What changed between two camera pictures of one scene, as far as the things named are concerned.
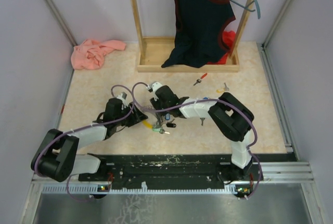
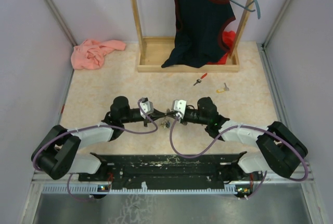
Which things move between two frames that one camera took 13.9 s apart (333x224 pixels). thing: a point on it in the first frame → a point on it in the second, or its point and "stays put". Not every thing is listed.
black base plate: (173, 169) stays put
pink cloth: (90, 54) stays put
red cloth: (229, 39) stays put
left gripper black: (136, 117) → (157, 114)
